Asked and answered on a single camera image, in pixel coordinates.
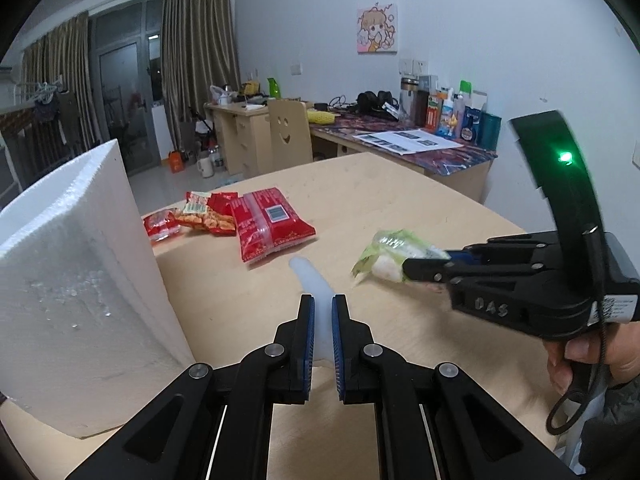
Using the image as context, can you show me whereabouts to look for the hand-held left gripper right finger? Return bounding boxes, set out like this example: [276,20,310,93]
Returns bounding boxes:
[331,294,577,480]

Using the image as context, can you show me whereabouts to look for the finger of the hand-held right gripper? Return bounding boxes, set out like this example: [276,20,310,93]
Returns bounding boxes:
[446,231,559,266]
[401,258,557,287]

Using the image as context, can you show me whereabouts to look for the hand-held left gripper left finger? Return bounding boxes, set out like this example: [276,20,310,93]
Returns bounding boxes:
[65,294,316,480]

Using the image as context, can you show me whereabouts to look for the green white snack packet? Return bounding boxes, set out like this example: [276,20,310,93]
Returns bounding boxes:
[349,228,452,286]

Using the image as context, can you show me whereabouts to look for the person's right forearm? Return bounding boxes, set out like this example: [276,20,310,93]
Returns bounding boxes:
[554,375,640,477]

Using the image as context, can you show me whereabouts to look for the person's right hand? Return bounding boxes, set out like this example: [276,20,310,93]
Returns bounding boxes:
[546,320,640,397]

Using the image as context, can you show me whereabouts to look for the desk with patterned mat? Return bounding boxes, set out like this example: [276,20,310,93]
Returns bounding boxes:
[308,109,499,207]

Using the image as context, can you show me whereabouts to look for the teal tumbler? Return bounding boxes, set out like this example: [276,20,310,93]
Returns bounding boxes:
[479,112,503,150]

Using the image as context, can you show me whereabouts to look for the large red snack packet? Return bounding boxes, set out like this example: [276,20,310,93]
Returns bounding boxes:
[230,187,317,265]

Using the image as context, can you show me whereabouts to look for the printed paper sheets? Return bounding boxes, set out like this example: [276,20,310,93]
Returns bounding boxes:
[352,129,464,155]

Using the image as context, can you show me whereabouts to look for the white yellow bottle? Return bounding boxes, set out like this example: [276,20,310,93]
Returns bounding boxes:
[439,99,460,136]

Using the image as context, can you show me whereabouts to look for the orange carton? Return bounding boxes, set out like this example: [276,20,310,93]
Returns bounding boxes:
[427,90,444,130]

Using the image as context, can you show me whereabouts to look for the red peanut snack packet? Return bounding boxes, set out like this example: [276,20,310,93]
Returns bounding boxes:
[177,190,236,237]

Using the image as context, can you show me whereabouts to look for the flat red snack packet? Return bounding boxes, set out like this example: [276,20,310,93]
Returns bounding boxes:
[207,191,244,216]

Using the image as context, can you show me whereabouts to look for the dark steel tumbler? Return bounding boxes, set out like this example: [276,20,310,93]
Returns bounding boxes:
[398,75,419,124]

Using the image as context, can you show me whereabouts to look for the black headphones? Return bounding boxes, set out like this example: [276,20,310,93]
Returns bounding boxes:
[355,90,394,116]

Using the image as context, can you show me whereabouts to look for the small red snack packet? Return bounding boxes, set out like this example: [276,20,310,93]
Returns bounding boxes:
[143,208,182,241]

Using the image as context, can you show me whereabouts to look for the wooden smiley face chair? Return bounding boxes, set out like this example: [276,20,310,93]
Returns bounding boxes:
[267,98,314,166]

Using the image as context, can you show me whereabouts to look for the light wooden desk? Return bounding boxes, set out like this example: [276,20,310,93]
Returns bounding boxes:
[203,99,314,177]

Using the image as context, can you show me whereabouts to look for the white foam block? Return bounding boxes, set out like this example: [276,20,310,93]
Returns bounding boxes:
[0,139,197,440]

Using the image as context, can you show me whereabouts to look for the white cabinet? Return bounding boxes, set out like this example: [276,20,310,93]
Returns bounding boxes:
[151,102,179,161]

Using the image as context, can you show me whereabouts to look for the white plastic bag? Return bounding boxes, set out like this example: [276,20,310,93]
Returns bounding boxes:
[208,84,236,106]

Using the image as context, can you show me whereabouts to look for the brown curtain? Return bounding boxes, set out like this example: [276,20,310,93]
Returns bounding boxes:
[160,0,241,137]
[19,12,104,152]

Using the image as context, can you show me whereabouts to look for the glass balcony door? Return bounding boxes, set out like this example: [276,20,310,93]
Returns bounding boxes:
[87,0,166,177]

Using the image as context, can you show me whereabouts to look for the hanging dark garment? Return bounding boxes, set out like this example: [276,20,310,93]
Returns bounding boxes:
[58,90,84,146]

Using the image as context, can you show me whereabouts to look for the hanging blue clothes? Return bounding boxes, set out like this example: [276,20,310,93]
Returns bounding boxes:
[32,90,62,121]

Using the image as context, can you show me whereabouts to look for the metal bunk bed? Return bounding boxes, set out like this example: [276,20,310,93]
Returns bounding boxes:
[0,67,66,202]

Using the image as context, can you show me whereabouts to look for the black cable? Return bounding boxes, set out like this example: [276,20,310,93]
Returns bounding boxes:
[546,227,609,436]

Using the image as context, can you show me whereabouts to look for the cartoon wall poster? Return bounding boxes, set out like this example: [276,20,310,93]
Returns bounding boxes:
[356,3,400,55]

